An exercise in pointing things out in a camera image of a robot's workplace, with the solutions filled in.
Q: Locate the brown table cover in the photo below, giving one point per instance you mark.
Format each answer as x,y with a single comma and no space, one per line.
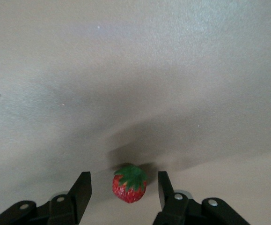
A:
135,70

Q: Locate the red strawberry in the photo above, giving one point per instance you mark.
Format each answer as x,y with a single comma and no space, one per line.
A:
129,194

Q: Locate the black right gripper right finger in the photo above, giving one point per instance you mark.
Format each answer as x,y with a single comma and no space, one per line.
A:
164,187

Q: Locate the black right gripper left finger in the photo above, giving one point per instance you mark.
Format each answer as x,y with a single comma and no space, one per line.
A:
81,194

